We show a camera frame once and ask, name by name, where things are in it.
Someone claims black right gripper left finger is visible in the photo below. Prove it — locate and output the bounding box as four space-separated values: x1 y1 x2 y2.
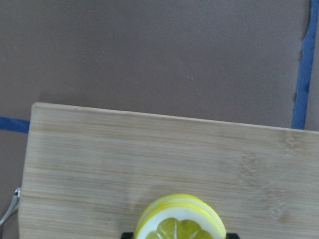
121 232 134 239

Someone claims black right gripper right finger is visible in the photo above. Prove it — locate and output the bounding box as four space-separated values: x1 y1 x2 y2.
225 233 240 239

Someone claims bamboo cutting board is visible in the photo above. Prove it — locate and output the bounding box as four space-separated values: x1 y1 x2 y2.
18 103 319 239

